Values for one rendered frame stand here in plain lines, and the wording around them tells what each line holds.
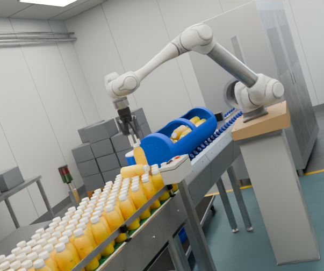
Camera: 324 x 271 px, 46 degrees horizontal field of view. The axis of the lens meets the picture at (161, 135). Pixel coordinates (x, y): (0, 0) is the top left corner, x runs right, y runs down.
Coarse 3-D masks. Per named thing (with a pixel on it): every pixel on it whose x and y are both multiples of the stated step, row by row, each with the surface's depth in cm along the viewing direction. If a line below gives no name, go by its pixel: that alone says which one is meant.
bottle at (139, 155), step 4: (136, 148) 229; (140, 148) 229; (136, 152) 228; (140, 152) 228; (144, 152) 231; (136, 156) 228; (140, 156) 228; (144, 156) 229; (136, 160) 229; (140, 160) 228; (144, 160) 229; (136, 164) 230; (144, 164) 229
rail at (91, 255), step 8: (160, 192) 215; (152, 200) 207; (144, 208) 199; (136, 216) 192; (128, 224) 186; (112, 232) 175; (120, 232) 179; (104, 240) 169; (112, 240) 174; (96, 248) 164; (88, 256) 159; (80, 264) 155
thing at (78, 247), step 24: (144, 192) 210; (120, 216) 189; (144, 216) 202; (72, 240) 165; (96, 240) 172; (120, 240) 182; (0, 264) 162; (48, 264) 148; (72, 264) 152; (96, 264) 163
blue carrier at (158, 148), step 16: (192, 112) 331; (208, 112) 318; (176, 128) 318; (192, 128) 284; (208, 128) 307; (144, 144) 258; (160, 144) 252; (176, 144) 257; (192, 144) 278; (160, 160) 256
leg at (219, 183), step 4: (220, 180) 350; (220, 184) 349; (220, 188) 350; (224, 188) 353; (220, 192) 352; (224, 192) 351; (220, 196) 353; (224, 196) 351; (224, 200) 352; (228, 200) 355; (224, 204) 354; (228, 204) 353; (228, 208) 353; (228, 212) 354; (232, 212) 356; (228, 216) 355; (232, 216) 354; (228, 220) 356; (232, 220) 355; (232, 224) 356; (236, 224) 358; (232, 228) 357
